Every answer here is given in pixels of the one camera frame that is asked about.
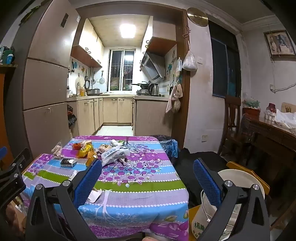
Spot hanging white plastic bag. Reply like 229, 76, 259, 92
182, 40, 198, 71

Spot ceiling light panel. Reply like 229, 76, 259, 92
120, 23, 136, 39

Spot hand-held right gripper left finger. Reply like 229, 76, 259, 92
24, 159, 103, 241

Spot wall cabinet above hood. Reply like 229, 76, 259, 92
141, 16, 177, 56

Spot black wok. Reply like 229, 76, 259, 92
132, 81, 151, 90

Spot blue trash bag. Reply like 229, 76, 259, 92
149, 135, 179, 163

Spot black plastic bag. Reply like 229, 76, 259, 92
67, 104, 77, 128

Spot bread snack packet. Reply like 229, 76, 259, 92
98, 144, 114, 153

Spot white paper scrap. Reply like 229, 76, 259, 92
88, 188, 102, 204

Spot dark window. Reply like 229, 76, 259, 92
209, 20, 242, 98

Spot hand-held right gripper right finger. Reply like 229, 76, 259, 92
193, 158, 271, 241

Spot dark wooden chair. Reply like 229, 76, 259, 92
217, 95, 245, 163

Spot kitchen window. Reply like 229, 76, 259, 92
107, 49, 136, 91

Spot dark wooden sideboard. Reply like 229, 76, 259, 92
240, 113, 296, 183

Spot steel kettle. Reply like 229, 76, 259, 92
148, 83, 160, 96

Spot wall cabinet with handles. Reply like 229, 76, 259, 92
70, 19, 104, 68

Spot white plastic bucket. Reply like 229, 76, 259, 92
200, 169, 265, 241

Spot brown cardboard box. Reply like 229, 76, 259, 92
85, 154, 99, 167

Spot round white board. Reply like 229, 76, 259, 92
75, 75, 86, 90

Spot clear plastic film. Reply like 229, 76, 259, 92
126, 139, 144, 154

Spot hanging beige cloth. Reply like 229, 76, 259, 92
165, 83, 184, 114

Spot dark cloth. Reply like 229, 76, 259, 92
173, 148, 232, 207

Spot black and white small box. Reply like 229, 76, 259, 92
60, 158, 77, 168

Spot beige kitchen base cabinets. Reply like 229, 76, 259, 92
67, 96, 175, 137

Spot yellowish printed sack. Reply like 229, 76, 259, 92
188, 205, 208, 241

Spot yellow wrapper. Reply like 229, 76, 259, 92
77, 142, 96, 159

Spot round brass plate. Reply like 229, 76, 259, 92
187, 7, 209, 26

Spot white wet wipes packet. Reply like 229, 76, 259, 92
100, 145, 131, 166

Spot pinkish crumpled paper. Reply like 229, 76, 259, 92
51, 144, 64, 159

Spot table with floral striped cloth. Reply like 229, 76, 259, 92
22, 136, 189, 241

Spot yellow wooden chair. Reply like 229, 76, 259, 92
225, 161, 271, 197

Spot steel range hood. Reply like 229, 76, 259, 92
140, 51, 166, 81

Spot red basket with plants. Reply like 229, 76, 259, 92
243, 93, 261, 118

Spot beige refrigerator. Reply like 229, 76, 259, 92
9, 0, 81, 160

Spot framed wall picture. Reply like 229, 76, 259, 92
264, 30, 296, 57

